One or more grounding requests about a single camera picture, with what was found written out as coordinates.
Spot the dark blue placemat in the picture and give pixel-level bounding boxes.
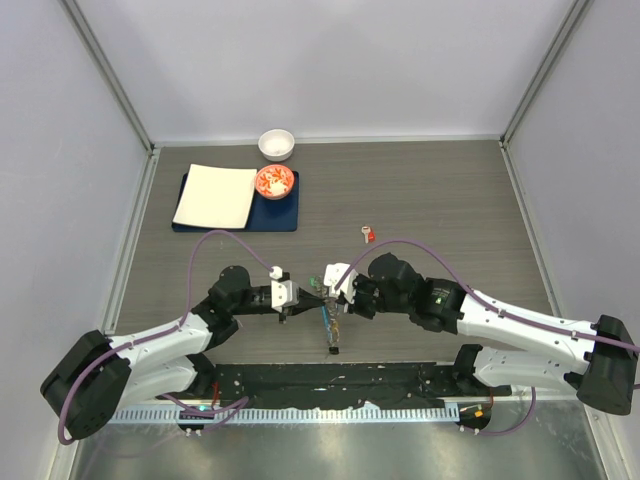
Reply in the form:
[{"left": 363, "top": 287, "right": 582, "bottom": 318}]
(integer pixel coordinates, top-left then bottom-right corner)
[{"left": 171, "top": 172, "right": 299, "bottom": 232}]

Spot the red tagged key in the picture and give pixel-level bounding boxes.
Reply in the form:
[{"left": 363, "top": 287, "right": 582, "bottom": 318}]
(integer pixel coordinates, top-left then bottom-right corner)
[{"left": 361, "top": 225, "right": 376, "bottom": 244}]

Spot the red patterned bowl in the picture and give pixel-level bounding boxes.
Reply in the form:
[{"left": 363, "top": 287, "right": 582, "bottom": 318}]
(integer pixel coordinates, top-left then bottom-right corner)
[{"left": 254, "top": 164, "right": 296, "bottom": 200}]

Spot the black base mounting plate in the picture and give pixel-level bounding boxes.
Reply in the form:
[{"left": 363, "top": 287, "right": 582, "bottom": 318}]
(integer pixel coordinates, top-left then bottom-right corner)
[{"left": 172, "top": 362, "right": 512, "bottom": 410}]

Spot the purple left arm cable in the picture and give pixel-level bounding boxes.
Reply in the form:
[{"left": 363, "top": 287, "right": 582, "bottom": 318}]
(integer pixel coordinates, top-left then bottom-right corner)
[{"left": 57, "top": 229, "right": 276, "bottom": 446}]

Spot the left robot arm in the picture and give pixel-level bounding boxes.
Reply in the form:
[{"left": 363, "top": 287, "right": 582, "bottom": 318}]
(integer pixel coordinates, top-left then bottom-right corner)
[{"left": 40, "top": 266, "right": 324, "bottom": 445}]

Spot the white ceramic bowl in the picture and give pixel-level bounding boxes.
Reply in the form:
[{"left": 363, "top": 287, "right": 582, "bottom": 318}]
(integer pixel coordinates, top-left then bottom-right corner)
[{"left": 258, "top": 129, "right": 295, "bottom": 162}]

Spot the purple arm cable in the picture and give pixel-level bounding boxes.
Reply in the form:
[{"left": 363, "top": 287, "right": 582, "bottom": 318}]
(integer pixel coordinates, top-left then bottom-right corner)
[
  {"left": 57, "top": 229, "right": 276, "bottom": 446},
  {"left": 334, "top": 238, "right": 640, "bottom": 436}
]

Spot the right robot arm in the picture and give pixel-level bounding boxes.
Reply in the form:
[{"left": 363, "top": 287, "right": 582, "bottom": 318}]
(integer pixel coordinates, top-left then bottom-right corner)
[{"left": 323, "top": 253, "right": 639, "bottom": 416}]

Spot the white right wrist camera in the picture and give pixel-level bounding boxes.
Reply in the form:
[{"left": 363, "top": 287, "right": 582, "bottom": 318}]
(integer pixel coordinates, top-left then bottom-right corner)
[{"left": 323, "top": 263, "right": 358, "bottom": 304}]

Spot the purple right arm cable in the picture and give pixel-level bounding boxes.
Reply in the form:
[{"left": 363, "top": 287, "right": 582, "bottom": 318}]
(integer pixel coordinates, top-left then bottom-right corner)
[{"left": 334, "top": 238, "right": 640, "bottom": 436}]

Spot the white square plate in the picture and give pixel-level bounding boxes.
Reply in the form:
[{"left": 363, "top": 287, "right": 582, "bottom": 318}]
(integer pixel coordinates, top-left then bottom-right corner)
[{"left": 173, "top": 164, "right": 257, "bottom": 229}]

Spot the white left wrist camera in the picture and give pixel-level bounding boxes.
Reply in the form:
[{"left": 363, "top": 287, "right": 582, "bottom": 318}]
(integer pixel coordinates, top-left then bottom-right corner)
[{"left": 269, "top": 266, "right": 299, "bottom": 313}]

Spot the white slotted cable duct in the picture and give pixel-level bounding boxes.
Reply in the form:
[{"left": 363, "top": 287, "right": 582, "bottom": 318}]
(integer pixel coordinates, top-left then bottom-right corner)
[{"left": 110, "top": 403, "right": 459, "bottom": 425}]

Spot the steel key organizer blue handle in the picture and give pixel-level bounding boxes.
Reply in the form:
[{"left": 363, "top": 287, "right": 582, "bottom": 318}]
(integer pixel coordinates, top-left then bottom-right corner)
[{"left": 309, "top": 276, "right": 340, "bottom": 347}]

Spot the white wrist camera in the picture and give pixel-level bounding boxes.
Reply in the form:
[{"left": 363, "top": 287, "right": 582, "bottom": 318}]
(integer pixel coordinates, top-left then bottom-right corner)
[
  {"left": 323, "top": 263, "right": 358, "bottom": 304},
  {"left": 269, "top": 266, "right": 299, "bottom": 313}
]

